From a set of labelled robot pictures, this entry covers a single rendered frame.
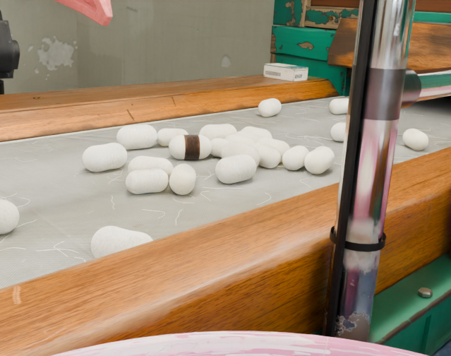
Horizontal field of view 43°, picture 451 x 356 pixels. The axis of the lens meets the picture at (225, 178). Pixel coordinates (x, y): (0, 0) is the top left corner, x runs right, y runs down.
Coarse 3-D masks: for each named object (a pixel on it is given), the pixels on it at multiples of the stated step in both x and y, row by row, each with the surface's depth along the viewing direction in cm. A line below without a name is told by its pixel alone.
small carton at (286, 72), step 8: (264, 64) 89; (272, 64) 89; (280, 64) 89; (288, 64) 90; (264, 72) 89; (272, 72) 88; (280, 72) 87; (288, 72) 86; (296, 72) 86; (304, 72) 87; (288, 80) 86; (296, 80) 86; (304, 80) 88
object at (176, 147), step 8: (176, 136) 50; (200, 136) 50; (176, 144) 49; (184, 144) 49; (200, 144) 50; (208, 144) 50; (176, 152) 49; (184, 152) 49; (200, 152) 50; (208, 152) 50
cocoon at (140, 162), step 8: (136, 160) 43; (144, 160) 43; (152, 160) 43; (160, 160) 43; (168, 160) 43; (128, 168) 43; (136, 168) 43; (144, 168) 43; (152, 168) 42; (160, 168) 42; (168, 168) 43; (168, 176) 43
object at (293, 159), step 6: (288, 150) 48; (294, 150) 48; (300, 150) 49; (306, 150) 49; (288, 156) 48; (294, 156) 48; (300, 156) 48; (282, 162) 49; (288, 162) 48; (294, 162) 48; (300, 162) 48; (288, 168) 48; (294, 168) 48
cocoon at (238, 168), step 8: (224, 160) 44; (232, 160) 44; (240, 160) 44; (248, 160) 45; (216, 168) 44; (224, 168) 43; (232, 168) 43; (240, 168) 44; (248, 168) 44; (224, 176) 43; (232, 176) 43; (240, 176) 44; (248, 176) 45
